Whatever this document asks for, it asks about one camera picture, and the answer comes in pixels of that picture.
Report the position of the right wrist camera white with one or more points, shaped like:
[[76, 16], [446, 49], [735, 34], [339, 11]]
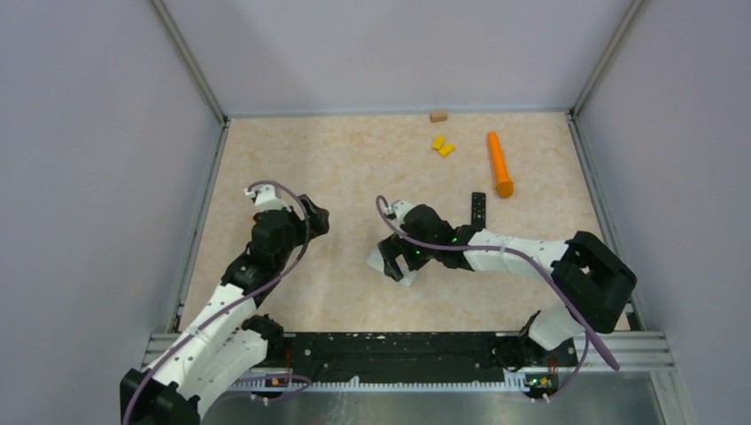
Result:
[[396, 212]]

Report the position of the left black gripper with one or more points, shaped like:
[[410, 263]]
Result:
[[317, 218]]

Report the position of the tan wooden block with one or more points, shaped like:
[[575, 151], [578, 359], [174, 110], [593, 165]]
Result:
[[438, 116]]

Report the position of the black remote control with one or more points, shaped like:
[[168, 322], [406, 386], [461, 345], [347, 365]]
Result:
[[478, 210]]

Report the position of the yellow block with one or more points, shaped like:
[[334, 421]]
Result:
[[445, 149], [438, 142]]

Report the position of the orange toy carrot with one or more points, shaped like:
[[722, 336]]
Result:
[[502, 182]]

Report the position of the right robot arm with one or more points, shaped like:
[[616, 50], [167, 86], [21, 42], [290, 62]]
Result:
[[592, 284]]

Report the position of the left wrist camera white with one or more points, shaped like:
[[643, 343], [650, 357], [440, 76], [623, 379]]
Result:
[[265, 197]]

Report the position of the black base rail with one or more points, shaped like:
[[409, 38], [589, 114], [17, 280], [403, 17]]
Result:
[[391, 357]]

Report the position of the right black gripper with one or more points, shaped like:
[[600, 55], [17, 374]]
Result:
[[390, 248]]

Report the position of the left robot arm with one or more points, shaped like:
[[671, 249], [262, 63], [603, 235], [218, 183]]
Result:
[[227, 338]]

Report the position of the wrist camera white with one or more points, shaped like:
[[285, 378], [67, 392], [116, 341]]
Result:
[[396, 212], [265, 197]]

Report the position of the yellow block right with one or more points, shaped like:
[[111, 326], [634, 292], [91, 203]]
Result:
[[445, 149]]

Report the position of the yellow block left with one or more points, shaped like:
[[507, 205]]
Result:
[[438, 142]]

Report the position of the white remote control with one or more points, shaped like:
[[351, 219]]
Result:
[[395, 269]]

